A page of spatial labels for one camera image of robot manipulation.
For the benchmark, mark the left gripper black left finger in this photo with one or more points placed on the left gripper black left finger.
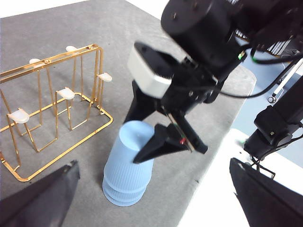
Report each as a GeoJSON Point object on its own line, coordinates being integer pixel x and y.
{"type": "Point", "coordinates": [35, 208]}

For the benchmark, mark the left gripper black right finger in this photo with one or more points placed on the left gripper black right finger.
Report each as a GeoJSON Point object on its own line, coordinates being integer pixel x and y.
{"type": "Point", "coordinates": [272, 205]}

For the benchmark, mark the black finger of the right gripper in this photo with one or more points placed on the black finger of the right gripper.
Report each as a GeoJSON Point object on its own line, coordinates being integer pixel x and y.
{"type": "Point", "coordinates": [139, 106]}
{"type": "Point", "coordinates": [163, 144]}

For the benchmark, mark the blue ribbed plastic cup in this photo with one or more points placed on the blue ribbed plastic cup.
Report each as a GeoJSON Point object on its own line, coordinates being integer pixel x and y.
{"type": "Point", "coordinates": [125, 165]}
{"type": "Point", "coordinates": [123, 194]}
{"type": "Point", "coordinates": [123, 203]}

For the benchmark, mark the white rod with metal end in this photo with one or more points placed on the white rod with metal end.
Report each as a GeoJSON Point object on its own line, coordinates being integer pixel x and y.
{"type": "Point", "coordinates": [281, 87]}

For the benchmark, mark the black ribbed device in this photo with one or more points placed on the black ribbed device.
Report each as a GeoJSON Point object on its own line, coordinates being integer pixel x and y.
{"type": "Point", "coordinates": [279, 46]}

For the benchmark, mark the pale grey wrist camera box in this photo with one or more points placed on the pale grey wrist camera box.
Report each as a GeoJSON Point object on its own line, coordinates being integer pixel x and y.
{"type": "Point", "coordinates": [146, 75]}

